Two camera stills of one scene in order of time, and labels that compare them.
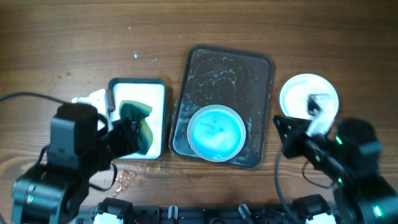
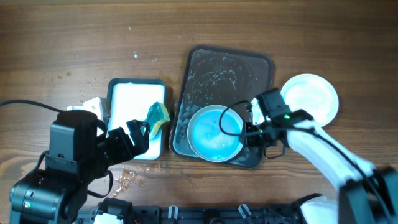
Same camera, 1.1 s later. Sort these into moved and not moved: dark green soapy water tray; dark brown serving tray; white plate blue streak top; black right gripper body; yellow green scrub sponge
Moved: black right gripper body; yellow green scrub sponge
Not moved: dark green soapy water tray; dark brown serving tray; white plate blue streak top
